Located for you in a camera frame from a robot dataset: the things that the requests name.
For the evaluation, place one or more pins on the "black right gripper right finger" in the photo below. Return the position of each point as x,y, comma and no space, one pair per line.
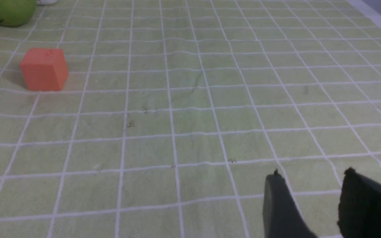
359,210

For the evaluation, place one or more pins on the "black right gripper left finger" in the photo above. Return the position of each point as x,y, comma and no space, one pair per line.
281,218

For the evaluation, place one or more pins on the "green checkered tablecloth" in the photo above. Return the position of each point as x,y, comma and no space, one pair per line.
174,112

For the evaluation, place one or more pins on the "orange foam cube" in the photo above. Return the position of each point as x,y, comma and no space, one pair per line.
44,69

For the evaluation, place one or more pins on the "green round ball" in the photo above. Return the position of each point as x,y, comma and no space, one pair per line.
14,13

